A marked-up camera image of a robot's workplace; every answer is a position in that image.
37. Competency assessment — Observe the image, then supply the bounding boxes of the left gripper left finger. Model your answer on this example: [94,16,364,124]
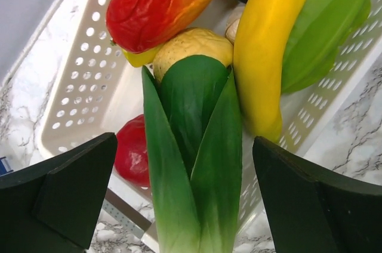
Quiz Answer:
[1,132,117,252]

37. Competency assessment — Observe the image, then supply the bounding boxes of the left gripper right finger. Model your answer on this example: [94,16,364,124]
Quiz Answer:
[252,137,381,253]

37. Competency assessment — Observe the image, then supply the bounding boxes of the green toy leek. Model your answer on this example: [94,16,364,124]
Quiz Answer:
[141,55,242,252]

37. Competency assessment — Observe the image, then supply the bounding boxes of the red toy apple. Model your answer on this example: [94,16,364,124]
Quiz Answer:
[114,114,150,188]

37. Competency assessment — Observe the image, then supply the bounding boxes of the yellow toy pepper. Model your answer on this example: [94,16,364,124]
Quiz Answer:
[122,44,163,67]

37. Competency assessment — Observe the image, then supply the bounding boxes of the beige toy mushroom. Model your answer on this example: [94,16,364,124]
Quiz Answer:
[225,5,245,44]

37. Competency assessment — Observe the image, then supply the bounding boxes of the yellow toy banana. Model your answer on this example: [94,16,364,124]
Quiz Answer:
[233,0,306,141]

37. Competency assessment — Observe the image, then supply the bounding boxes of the yellow toy lemon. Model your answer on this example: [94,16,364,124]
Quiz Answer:
[152,27,233,82]

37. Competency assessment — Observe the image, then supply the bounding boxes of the green toy starfruit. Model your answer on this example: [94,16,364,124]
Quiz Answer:
[281,0,371,94]

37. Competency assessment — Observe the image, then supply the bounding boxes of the red orange toy mango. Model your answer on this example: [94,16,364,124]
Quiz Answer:
[106,0,212,54]

